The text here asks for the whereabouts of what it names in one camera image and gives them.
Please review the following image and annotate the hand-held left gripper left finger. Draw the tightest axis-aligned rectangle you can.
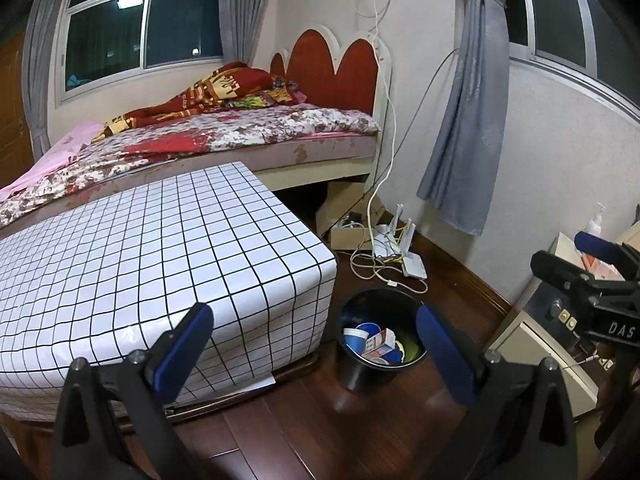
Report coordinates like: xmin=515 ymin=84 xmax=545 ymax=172
xmin=52 ymin=301 xmax=216 ymax=480

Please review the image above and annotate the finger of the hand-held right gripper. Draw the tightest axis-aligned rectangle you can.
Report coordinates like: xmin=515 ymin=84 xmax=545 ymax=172
xmin=574 ymin=231 xmax=640 ymax=281
xmin=530 ymin=250 xmax=640 ymax=322

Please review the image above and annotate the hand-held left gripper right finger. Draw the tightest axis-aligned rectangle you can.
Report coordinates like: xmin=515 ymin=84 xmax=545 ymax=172
xmin=416 ymin=304 xmax=581 ymax=480

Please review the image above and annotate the yellow cloth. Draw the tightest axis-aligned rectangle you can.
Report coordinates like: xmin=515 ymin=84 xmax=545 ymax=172
xmin=397 ymin=337 xmax=422 ymax=363

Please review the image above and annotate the red white small carton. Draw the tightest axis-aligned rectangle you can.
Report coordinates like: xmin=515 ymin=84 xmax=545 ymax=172
xmin=361 ymin=329 xmax=397 ymax=361

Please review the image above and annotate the large blue paper cup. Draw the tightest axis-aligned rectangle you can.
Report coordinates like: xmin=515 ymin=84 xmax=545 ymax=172
xmin=355 ymin=321 xmax=385 ymax=342

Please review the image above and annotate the small blue paper cup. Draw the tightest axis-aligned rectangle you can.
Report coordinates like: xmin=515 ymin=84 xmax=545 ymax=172
xmin=343 ymin=328 xmax=370 ymax=357

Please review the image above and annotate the black trash bin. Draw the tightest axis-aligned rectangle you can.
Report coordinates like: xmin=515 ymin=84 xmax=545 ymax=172
xmin=336 ymin=287 xmax=431 ymax=393

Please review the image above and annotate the beige tissue box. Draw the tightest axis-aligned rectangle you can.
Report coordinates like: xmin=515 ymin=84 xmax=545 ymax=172
xmin=550 ymin=232 xmax=623 ymax=281

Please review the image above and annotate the white pump bottle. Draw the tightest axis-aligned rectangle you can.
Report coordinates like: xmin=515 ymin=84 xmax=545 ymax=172
xmin=587 ymin=202 xmax=608 ymax=238

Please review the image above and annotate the flat white router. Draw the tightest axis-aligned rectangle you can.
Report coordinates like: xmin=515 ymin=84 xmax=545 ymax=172
xmin=402 ymin=252 xmax=428 ymax=281

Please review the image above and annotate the low wooden table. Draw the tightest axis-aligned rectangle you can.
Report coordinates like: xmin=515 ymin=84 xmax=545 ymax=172
xmin=0 ymin=250 xmax=342 ymax=461

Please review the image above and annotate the white router with antennas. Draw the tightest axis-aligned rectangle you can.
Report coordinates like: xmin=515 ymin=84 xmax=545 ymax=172
xmin=372 ymin=204 xmax=417 ymax=261

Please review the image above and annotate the small cardboard box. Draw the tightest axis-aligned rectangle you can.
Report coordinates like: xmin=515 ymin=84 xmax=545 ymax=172
xmin=330 ymin=220 xmax=376 ymax=252

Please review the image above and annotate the tied grey curtain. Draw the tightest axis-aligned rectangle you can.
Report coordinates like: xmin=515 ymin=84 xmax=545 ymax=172
xmin=417 ymin=0 xmax=513 ymax=238

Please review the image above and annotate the large cardboard box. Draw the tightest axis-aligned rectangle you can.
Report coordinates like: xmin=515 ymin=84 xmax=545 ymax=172
xmin=315 ymin=180 xmax=386 ymax=236

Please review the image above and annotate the pink sheet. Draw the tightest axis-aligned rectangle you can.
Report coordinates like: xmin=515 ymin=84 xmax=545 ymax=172
xmin=0 ymin=120 xmax=108 ymax=201

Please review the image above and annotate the aluminium framed window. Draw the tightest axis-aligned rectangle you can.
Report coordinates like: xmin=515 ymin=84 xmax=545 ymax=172
xmin=507 ymin=0 xmax=640 ymax=121

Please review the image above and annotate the floral bedsheet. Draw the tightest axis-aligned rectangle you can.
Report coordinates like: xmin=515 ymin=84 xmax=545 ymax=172
xmin=0 ymin=104 xmax=381 ymax=228

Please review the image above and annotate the red patterned blanket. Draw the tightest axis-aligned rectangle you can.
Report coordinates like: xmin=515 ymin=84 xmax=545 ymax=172
xmin=92 ymin=61 xmax=308 ymax=143

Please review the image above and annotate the wooden door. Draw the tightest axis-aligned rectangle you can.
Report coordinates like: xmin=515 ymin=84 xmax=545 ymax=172
xmin=0 ymin=30 xmax=33 ymax=188

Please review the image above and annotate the bed with red headboard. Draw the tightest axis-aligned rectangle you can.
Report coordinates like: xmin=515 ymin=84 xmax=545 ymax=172
xmin=0 ymin=24 xmax=393 ymax=231

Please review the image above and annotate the large sliding window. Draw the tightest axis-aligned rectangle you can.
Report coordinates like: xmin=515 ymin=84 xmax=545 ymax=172
xmin=55 ymin=0 xmax=226 ymax=103

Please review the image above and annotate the white cable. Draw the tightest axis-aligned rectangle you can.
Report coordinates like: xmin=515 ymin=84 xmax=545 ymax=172
xmin=350 ymin=0 xmax=431 ymax=293

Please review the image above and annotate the black cable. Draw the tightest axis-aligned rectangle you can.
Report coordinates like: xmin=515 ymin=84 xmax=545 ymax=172
xmin=367 ymin=49 xmax=461 ymax=196

